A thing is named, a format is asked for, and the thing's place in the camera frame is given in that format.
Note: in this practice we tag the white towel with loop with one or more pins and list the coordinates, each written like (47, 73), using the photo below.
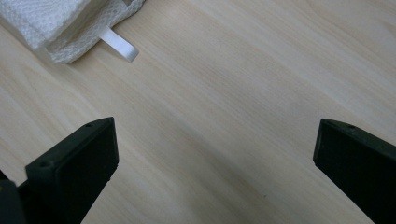
(40, 21)

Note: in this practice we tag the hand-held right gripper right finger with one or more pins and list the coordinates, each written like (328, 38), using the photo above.
(361, 161)

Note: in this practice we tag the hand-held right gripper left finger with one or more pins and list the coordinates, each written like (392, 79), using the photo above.
(74, 161)

